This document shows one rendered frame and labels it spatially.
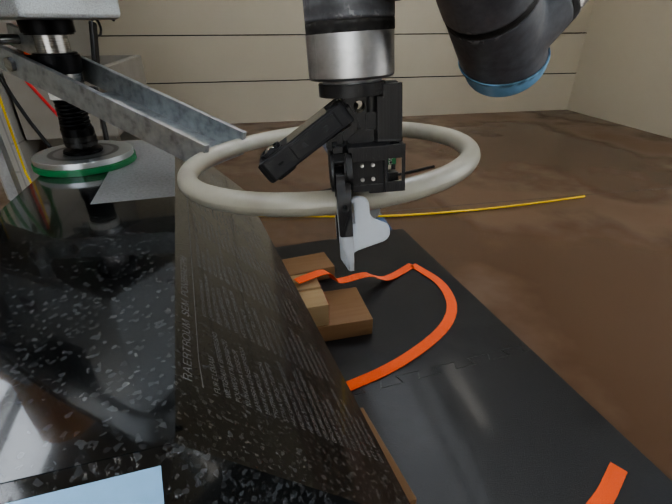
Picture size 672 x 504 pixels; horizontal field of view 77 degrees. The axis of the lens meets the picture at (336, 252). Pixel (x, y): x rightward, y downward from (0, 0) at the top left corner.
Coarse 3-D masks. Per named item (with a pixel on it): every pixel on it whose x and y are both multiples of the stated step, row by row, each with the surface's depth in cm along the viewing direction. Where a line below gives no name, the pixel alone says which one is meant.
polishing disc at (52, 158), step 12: (108, 144) 105; (120, 144) 105; (36, 156) 95; (48, 156) 95; (60, 156) 95; (84, 156) 95; (96, 156) 95; (108, 156) 95; (120, 156) 96; (48, 168) 90; (60, 168) 90; (72, 168) 91; (84, 168) 91
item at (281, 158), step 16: (320, 112) 45; (336, 112) 43; (304, 128) 44; (320, 128) 44; (336, 128) 44; (272, 144) 47; (288, 144) 44; (304, 144) 44; (320, 144) 44; (272, 160) 44; (288, 160) 45; (272, 176) 45
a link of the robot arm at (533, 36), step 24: (552, 0) 40; (576, 0) 41; (528, 24) 38; (552, 24) 41; (456, 48) 43; (480, 48) 40; (504, 48) 40; (528, 48) 41; (480, 72) 44; (504, 72) 43; (528, 72) 44; (504, 96) 47
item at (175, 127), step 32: (0, 64) 89; (32, 64) 84; (96, 64) 92; (64, 96) 84; (96, 96) 80; (128, 96) 92; (160, 96) 88; (128, 128) 80; (160, 128) 77; (192, 128) 88; (224, 128) 84; (224, 160) 81
